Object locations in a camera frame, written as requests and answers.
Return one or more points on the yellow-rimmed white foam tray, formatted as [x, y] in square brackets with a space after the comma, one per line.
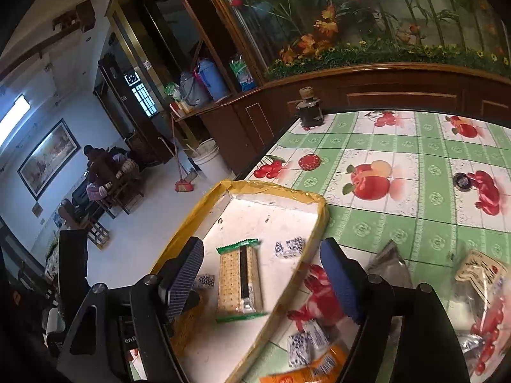
[255, 219]

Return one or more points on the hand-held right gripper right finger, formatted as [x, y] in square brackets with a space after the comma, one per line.
[339, 283]

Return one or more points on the dark wooden cabinet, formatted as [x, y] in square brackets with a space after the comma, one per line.
[399, 87]

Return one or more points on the blue thermos flask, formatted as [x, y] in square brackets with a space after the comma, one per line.
[213, 78]

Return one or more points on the grey thermos flask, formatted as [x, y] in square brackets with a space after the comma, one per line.
[192, 87]

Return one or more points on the green-white plastic bag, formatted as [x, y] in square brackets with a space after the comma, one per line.
[240, 72]

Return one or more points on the silver foil snack packet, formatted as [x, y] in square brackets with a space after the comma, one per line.
[389, 263]

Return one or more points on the small wooden stool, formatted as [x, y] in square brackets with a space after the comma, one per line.
[98, 236]

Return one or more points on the flower-print glass panel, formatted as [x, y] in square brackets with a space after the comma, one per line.
[359, 16]

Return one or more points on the wooden chair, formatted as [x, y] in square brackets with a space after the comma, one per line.
[121, 191]

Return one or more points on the framed wall picture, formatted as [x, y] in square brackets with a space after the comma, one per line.
[48, 158]

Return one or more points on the clear packet of red candies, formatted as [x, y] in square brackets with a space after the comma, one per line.
[481, 299]

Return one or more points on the bright ceiling light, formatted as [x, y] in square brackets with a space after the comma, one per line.
[14, 113]

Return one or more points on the red broom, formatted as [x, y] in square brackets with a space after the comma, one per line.
[181, 175]

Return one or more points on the dark glass bottle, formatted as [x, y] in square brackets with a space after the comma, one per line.
[308, 107]

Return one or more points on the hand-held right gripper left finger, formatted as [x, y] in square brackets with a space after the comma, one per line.
[185, 277]

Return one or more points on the white plastic bucket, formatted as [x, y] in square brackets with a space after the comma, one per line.
[206, 154]

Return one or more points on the orange snack packet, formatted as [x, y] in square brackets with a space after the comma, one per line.
[315, 367]

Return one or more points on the black bottle cap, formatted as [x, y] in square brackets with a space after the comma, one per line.
[462, 180]

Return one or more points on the green-edged cracker packet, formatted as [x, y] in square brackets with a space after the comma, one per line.
[233, 279]

